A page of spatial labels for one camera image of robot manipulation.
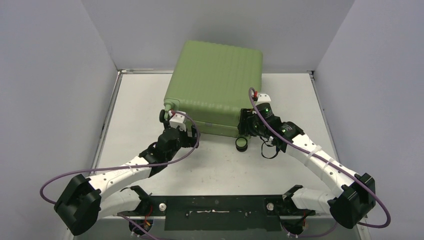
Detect green suitcase with blue lining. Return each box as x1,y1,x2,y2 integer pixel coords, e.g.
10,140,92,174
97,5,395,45
159,40,263,152

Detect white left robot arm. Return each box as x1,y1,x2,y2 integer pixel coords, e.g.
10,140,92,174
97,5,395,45
54,126,200,236

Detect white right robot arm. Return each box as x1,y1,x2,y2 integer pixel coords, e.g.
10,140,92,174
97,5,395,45
237,103,376,229

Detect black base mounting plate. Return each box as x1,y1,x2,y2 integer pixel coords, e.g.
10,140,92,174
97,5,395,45
124,195,315,232

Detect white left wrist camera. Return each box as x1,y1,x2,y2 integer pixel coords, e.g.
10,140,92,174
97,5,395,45
168,110,187,132

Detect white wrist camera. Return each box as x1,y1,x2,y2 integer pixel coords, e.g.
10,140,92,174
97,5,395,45
252,91,272,105
168,110,187,132

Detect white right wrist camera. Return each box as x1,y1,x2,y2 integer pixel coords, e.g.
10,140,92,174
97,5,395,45
252,91,272,105

